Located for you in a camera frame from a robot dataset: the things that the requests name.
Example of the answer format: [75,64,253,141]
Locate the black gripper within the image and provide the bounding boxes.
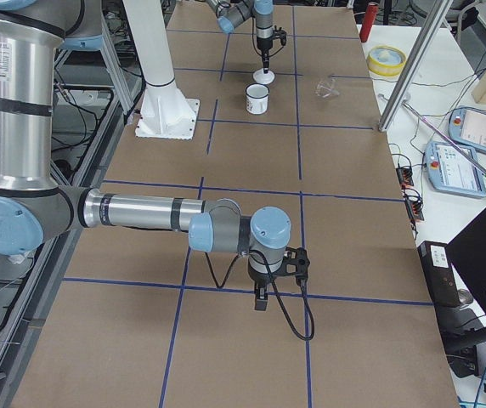
[256,37,274,74]
[249,269,278,311]

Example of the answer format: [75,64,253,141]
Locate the white ceramic lid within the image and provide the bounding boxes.
[252,69,275,85]

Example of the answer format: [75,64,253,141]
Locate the clear plastic funnel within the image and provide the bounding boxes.
[315,76,340,99]

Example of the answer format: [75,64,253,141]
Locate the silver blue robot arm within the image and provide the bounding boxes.
[0,1,291,310]
[206,0,275,74]

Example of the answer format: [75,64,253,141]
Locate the white enamel mug blue rim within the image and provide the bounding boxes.
[246,83,269,115]

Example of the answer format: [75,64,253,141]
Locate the red cardboard tube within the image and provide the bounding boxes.
[359,2,379,43]

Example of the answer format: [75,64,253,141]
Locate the yellow tape roll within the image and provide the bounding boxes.
[367,45,407,77]

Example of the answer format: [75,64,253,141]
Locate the black desktop box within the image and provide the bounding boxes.
[418,241,461,308]

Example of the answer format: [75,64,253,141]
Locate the near teach pendant tablet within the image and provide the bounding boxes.
[425,141,486,198]

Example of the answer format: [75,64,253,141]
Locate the teach pendant tablet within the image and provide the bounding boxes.
[448,106,486,154]
[425,141,486,198]

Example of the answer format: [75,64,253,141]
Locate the far teach pendant tablet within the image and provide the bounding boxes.
[448,106,486,154]

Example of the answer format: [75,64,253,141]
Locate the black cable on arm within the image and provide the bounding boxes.
[203,249,316,341]

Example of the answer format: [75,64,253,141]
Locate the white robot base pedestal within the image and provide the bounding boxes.
[123,0,200,140]

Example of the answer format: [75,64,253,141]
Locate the aluminium frame post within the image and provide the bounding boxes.
[378,0,453,132]

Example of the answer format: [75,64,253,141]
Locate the aluminium frame rail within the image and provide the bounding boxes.
[0,33,138,407]

